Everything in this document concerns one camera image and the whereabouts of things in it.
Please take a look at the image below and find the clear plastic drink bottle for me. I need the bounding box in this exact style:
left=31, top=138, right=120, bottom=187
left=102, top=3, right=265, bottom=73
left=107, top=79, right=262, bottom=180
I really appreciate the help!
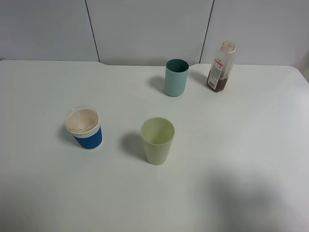
left=206, top=42, right=236, bottom=92

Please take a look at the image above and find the pale green plastic cup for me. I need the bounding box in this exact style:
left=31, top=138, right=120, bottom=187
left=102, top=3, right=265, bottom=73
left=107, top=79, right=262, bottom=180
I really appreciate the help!
left=141, top=117, right=175, bottom=165

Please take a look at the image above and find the teal plastic cup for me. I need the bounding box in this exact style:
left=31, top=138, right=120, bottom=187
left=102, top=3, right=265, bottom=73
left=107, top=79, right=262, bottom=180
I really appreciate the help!
left=165, top=59, right=189, bottom=97

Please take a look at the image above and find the blue sleeved clear cup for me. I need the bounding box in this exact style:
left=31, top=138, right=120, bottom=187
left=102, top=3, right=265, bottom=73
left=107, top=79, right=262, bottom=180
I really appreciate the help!
left=64, top=106, right=103, bottom=150

